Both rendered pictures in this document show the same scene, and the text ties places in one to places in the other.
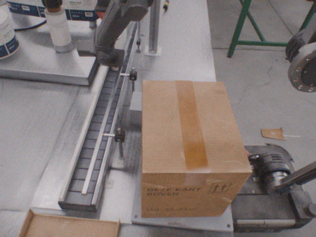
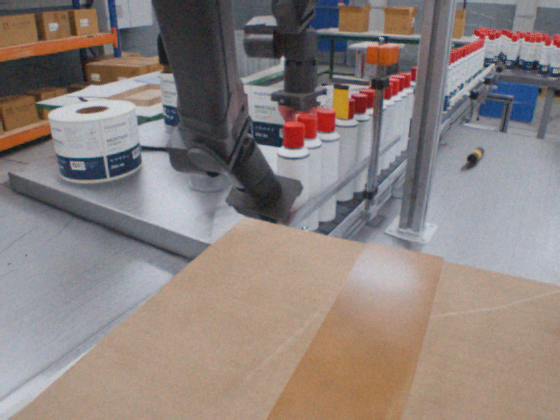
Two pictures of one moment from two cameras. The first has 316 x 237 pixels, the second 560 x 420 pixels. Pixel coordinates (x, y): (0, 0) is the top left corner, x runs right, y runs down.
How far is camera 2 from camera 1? 46 cm
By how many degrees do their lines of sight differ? 33
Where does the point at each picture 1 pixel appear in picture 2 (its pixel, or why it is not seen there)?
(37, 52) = (155, 184)
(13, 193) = not seen: outside the picture
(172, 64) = not seen: hidden behind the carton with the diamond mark
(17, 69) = (97, 202)
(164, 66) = not seen: hidden behind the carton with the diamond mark
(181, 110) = (313, 368)
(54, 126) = (72, 332)
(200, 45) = (545, 241)
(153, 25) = (417, 162)
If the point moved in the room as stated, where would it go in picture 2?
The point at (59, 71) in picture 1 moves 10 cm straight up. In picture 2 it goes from (165, 220) to (159, 170)
